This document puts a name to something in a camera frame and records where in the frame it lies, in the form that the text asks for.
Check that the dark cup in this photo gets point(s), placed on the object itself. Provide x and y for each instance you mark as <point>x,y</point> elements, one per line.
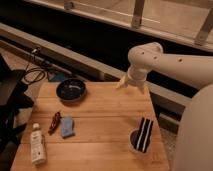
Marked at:
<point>135,139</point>

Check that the blue sponge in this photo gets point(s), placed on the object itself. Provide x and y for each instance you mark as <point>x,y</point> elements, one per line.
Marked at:
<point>67,125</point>

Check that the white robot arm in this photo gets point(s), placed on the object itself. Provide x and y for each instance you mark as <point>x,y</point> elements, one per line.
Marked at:
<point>194,143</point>

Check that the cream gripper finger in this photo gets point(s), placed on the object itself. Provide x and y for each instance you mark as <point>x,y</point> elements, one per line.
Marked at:
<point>122,84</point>
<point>143,89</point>

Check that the blue object behind table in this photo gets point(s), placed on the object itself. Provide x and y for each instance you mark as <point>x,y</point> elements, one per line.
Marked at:
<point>60,77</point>

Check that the dark ceramic bowl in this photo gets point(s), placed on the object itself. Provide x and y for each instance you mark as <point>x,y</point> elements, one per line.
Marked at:
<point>71,90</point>

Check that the black white striped cloth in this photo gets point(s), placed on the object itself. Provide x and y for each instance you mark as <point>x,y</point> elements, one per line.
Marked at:
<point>143,135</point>

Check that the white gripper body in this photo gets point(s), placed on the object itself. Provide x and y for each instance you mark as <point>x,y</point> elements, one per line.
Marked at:
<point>136,76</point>

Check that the red chili pepper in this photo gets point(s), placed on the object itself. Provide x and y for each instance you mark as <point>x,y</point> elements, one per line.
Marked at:
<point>55,122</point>

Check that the white plastic bottle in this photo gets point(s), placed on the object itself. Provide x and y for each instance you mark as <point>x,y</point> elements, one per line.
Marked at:
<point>38,153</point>

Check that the black chair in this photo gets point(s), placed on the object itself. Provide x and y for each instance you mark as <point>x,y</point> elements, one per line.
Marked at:
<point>12,98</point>

